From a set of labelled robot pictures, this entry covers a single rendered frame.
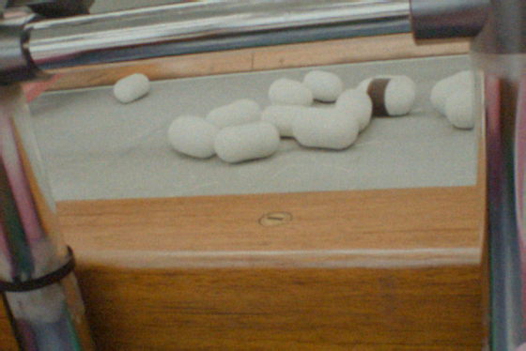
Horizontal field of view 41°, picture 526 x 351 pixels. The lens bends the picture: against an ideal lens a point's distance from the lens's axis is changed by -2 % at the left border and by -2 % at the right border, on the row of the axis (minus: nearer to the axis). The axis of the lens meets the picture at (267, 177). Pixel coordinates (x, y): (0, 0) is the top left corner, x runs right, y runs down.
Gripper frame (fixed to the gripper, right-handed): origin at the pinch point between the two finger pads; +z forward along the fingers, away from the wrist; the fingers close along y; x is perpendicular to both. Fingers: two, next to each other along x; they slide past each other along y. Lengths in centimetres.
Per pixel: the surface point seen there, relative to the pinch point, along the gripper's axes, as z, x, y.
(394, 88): 2.0, -1.8, 29.1
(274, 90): 0.2, -0.1, 21.2
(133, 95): -3.6, 4.2, 8.3
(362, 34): 15.1, -22.4, 31.2
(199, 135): 6.6, -5.2, 19.1
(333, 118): 6.0, -5.1, 26.4
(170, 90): -5.6, 6.6, 10.0
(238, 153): 7.8, -5.2, 21.4
